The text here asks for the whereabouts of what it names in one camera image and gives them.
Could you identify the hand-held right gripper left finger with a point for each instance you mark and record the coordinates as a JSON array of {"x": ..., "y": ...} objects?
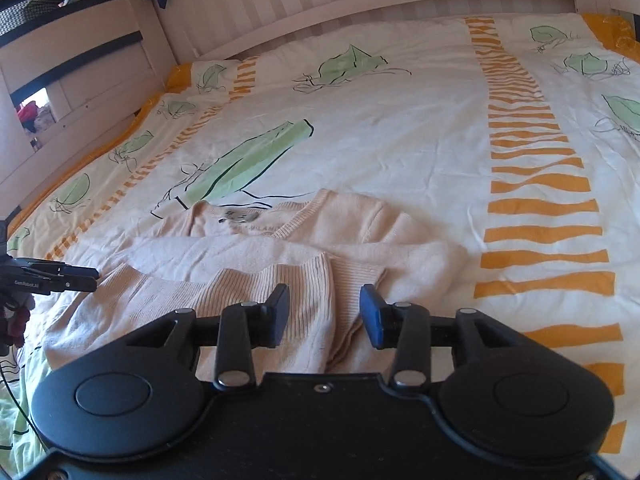
[{"x": 279, "y": 315}]

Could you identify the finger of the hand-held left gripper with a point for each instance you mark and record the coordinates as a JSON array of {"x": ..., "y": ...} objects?
[
  {"x": 70, "y": 271},
  {"x": 75, "y": 285}
]

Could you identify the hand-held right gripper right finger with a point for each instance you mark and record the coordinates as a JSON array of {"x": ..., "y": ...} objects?
[{"x": 371, "y": 315}]

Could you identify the beige knit sweater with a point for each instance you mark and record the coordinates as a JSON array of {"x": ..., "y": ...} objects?
[{"x": 200, "y": 255}]

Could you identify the person's left hand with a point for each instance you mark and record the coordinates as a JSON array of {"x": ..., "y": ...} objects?
[{"x": 20, "y": 322}]

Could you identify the light green blanket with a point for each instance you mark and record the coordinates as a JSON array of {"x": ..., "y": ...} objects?
[{"x": 15, "y": 435}]

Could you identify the white leaf print duvet cover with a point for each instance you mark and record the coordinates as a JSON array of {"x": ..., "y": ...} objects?
[{"x": 400, "y": 135}]

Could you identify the orange bedsheet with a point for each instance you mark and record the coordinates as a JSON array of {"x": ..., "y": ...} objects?
[{"x": 602, "y": 27}]

